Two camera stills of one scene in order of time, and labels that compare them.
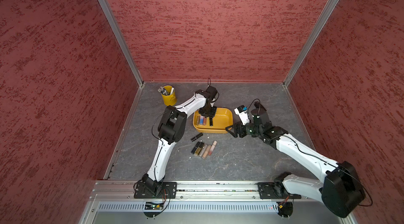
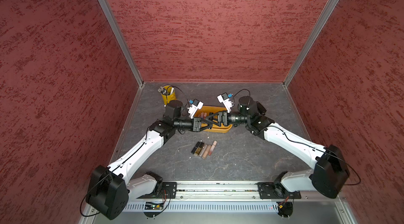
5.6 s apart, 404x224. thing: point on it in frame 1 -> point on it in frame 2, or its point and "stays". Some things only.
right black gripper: (235, 127) -> (224, 119)
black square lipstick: (193, 151) stays
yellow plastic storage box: (223, 119) stays
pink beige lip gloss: (213, 146) stays
